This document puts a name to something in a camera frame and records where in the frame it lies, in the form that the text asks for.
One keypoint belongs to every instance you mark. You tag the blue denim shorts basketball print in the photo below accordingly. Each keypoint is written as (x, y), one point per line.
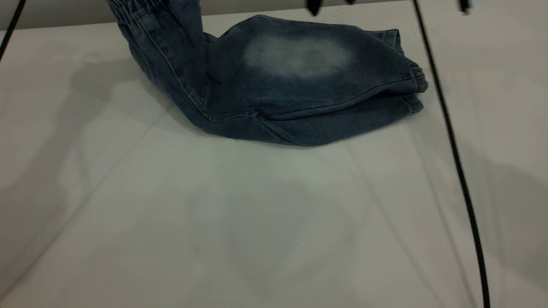
(299, 85)

